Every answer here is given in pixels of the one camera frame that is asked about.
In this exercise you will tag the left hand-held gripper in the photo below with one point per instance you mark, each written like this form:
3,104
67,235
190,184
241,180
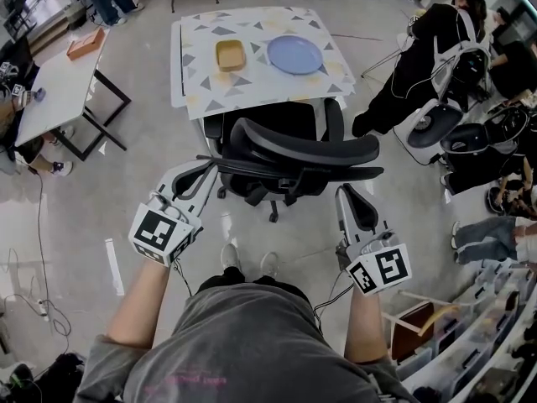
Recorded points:
161,233

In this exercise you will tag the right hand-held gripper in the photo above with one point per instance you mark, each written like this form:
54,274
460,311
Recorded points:
384,269

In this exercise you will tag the black office chair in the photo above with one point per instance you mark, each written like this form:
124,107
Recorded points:
293,149

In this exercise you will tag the person's right forearm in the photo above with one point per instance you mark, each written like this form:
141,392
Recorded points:
365,330

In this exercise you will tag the person's left forearm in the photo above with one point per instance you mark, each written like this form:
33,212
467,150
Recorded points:
138,309

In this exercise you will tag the person's left white shoe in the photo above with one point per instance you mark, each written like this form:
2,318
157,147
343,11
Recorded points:
230,256

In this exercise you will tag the person's white shoe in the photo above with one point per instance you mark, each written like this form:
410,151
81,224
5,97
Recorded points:
230,256
269,264

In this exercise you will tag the person's right white shoe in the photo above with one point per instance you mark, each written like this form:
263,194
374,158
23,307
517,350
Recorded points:
269,264

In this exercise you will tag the person's black trousers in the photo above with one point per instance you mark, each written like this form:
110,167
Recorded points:
251,284

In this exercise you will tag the white shell backpack rig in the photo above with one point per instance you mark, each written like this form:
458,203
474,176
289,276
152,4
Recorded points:
432,124

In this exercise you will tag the yellow rectangular tray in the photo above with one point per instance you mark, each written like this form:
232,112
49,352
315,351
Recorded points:
230,55

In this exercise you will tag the black shell backpack rig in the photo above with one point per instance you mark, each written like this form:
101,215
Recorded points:
474,139

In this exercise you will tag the white side table black legs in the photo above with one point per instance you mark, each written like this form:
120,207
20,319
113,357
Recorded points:
63,95

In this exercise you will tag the blue round plate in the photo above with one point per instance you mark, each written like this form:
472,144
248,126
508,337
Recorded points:
295,54

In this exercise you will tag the person's grey shirt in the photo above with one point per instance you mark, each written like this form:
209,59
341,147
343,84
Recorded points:
243,351

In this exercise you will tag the small grey round object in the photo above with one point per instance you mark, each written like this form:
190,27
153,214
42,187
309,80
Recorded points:
39,94

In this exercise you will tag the orange box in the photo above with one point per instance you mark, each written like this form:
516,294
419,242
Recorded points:
86,44

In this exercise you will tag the white storage shelf rack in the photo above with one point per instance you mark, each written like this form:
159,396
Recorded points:
482,342

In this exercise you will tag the white power strip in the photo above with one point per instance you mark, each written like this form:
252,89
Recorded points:
43,309

